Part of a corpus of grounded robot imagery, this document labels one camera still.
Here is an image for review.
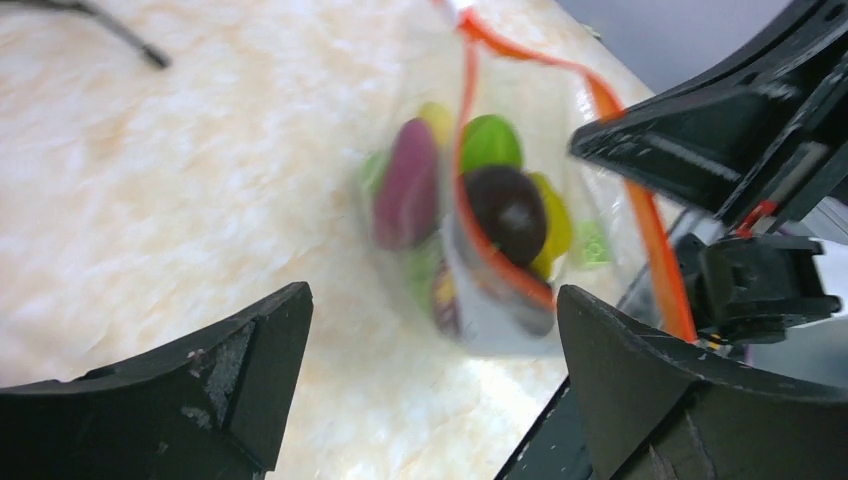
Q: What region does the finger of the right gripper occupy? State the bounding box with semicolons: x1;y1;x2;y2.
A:
570;1;847;219

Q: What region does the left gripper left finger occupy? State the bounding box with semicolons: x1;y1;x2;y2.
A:
1;282;313;479

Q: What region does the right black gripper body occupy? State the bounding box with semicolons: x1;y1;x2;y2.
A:
675;60;847;345

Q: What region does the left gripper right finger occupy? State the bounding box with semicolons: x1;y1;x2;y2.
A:
557;286;847;479

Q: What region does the dark brown round toy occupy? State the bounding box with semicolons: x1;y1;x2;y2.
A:
463;165;548;267

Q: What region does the green pepper toy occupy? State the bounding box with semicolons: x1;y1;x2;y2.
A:
460;114;524;173

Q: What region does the clear zip top bag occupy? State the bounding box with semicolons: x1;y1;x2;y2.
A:
359;1;696;357

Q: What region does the brown bear chocolate toy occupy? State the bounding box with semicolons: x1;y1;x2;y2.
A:
430;260;462;339

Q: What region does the yellow mango toy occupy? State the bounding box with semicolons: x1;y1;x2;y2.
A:
417;101;455;150

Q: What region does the dark red sweet potato toy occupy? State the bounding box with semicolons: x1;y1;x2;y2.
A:
373;118;440;250

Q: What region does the green lego brick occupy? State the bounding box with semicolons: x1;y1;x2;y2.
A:
574;221;612;269

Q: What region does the microphone on tripod stand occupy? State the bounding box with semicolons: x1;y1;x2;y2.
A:
1;0;172;70

